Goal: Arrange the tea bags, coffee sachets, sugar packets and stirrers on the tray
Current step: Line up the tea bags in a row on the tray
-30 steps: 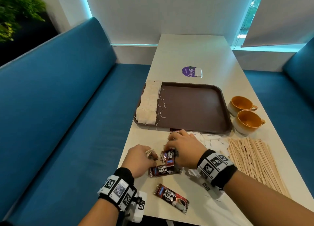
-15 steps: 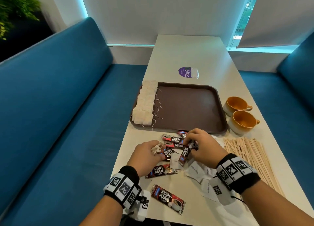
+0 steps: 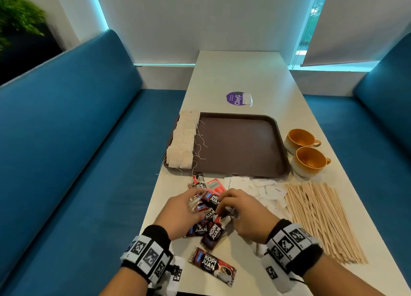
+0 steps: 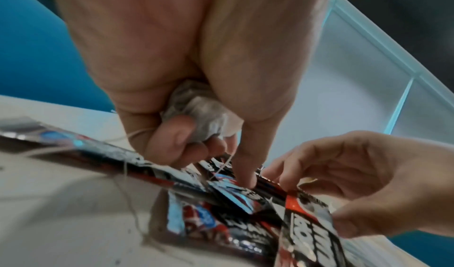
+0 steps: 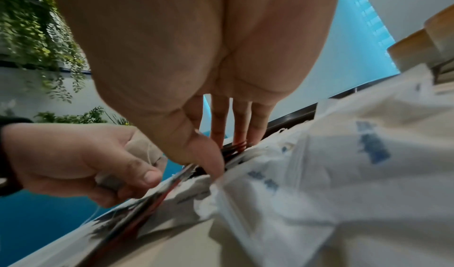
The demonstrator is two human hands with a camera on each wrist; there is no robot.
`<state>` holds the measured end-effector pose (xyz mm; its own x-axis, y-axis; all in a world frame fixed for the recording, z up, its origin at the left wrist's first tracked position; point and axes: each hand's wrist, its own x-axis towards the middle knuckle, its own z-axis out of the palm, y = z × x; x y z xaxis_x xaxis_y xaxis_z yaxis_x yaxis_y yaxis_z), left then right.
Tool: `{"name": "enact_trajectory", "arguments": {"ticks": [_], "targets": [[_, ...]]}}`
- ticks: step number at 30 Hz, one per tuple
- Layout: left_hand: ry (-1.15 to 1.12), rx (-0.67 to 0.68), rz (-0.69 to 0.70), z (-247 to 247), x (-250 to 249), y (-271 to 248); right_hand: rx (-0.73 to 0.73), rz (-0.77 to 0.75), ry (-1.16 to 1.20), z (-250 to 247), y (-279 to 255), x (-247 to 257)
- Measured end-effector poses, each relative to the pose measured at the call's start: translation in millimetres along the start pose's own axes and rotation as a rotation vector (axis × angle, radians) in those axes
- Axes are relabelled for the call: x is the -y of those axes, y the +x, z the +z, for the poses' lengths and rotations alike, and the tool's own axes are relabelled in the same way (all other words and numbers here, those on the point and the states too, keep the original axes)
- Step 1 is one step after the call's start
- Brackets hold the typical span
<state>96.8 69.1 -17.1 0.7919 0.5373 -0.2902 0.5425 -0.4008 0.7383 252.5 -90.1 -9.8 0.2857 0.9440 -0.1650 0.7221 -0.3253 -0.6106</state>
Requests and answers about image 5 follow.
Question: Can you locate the person's right hand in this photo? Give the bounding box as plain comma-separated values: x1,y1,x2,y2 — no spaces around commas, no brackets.
46,0,343,175

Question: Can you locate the person's left hand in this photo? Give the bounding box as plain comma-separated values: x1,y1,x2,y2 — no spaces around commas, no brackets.
1,123,167,208

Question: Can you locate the person's left forearm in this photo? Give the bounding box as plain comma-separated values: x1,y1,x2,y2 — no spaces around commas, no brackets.
0,116,33,197

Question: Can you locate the small green leafy plant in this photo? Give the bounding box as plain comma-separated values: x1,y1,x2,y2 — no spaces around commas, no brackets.
34,106,132,127

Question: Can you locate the white printed plastic sleeve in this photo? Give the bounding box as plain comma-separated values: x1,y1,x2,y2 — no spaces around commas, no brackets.
85,174,217,240

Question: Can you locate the hanging green vine plant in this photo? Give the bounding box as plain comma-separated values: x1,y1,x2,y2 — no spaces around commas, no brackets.
0,0,90,104

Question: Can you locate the white plastic bag blue print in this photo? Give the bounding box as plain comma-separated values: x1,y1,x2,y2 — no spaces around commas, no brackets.
195,62,454,267

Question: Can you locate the black window frame rail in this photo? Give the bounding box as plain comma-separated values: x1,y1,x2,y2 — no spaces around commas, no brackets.
264,73,400,144

